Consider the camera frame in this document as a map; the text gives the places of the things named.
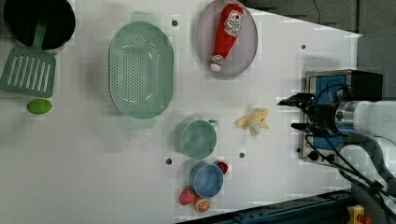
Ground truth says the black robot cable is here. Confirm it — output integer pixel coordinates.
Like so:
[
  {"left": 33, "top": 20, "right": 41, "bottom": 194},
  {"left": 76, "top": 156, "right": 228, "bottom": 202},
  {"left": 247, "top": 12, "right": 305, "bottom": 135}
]
[{"left": 304, "top": 81, "right": 396, "bottom": 224}]

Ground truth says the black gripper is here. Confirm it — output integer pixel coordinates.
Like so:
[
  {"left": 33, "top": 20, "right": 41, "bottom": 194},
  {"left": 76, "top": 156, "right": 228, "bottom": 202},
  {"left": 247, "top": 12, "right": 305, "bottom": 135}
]
[{"left": 278, "top": 92, "right": 336, "bottom": 135}]

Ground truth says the small red toy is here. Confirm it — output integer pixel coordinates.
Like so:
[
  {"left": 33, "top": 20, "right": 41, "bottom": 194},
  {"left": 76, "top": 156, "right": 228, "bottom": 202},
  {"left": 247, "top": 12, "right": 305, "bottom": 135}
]
[{"left": 217, "top": 161, "right": 228, "bottom": 175}]

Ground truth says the green slotted spatula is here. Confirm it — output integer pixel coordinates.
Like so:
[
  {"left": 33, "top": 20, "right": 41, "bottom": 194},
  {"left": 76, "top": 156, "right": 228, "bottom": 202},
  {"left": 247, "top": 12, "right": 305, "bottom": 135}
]
[{"left": 0, "top": 21, "right": 56, "bottom": 98}]

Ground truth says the blue metal frame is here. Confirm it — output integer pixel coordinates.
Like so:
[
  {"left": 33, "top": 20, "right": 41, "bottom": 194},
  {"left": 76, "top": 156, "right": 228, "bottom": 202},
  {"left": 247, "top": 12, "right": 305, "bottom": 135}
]
[{"left": 177, "top": 190, "right": 355, "bottom": 224}]

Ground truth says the green lime toy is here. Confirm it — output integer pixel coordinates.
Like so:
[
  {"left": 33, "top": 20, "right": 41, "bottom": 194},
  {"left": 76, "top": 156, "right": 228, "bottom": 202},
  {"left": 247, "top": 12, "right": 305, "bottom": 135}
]
[{"left": 27, "top": 99, "right": 52, "bottom": 115}]

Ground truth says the green mug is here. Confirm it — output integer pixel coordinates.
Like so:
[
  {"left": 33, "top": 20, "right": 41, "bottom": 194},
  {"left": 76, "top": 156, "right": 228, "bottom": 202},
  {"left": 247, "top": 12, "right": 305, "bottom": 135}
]
[{"left": 174, "top": 119, "right": 219, "bottom": 160}]

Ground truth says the red strawberry toy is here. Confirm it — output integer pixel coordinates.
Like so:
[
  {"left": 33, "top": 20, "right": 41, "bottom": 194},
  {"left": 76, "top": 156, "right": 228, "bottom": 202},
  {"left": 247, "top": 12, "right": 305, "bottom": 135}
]
[{"left": 179, "top": 187, "right": 196, "bottom": 205}]

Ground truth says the black pot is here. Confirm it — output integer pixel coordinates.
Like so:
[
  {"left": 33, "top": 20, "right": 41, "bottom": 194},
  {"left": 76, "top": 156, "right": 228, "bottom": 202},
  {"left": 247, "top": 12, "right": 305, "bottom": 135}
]
[{"left": 4, "top": 0, "right": 77, "bottom": 50}]

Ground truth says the orange slice toy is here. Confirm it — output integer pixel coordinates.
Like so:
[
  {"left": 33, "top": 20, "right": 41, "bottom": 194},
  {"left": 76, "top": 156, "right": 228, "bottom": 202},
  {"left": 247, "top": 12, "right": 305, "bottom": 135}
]
[{"left": 194, "top": 197, "right": 211, "bottom": 213}]

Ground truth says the red ketchup bottle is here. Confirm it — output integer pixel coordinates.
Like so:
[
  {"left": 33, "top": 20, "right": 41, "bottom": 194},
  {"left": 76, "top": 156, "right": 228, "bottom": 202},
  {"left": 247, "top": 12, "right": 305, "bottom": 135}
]
[{"left": 210, "top": 4, "right": 244, "bottom": 72}]

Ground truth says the black toaster oven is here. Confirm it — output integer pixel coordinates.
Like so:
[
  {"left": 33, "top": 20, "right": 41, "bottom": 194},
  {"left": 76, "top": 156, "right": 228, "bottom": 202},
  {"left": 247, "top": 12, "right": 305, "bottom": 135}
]
[{"left": 300, "top": 70, "right": 383, "bottom": 165}]

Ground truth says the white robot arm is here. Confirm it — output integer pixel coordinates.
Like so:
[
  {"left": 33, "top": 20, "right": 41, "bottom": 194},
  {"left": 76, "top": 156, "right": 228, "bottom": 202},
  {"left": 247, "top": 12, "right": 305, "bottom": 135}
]
[{"left": 279, "top": 92, "right": 395, "bottom": 201}]

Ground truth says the yellow red emergency button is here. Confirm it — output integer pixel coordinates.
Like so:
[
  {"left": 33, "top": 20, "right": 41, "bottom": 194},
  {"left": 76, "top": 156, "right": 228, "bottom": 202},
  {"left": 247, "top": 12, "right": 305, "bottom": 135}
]
[{"left": 347, "top": 205, "right": 373, "bottom": 224}]

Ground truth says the yellow plush banana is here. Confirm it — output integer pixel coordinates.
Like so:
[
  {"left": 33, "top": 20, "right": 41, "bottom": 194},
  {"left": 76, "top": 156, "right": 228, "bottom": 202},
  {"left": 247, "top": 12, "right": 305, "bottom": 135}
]
[{"left": 234, "top": 108, "right": 269, "bottom": 136}]

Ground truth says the green perforated colander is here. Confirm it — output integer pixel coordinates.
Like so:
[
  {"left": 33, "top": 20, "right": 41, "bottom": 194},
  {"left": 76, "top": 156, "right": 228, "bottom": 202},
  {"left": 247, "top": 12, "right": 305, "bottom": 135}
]
[{"left": 107, "top": 11, "right": 174, "bottom": 129}]

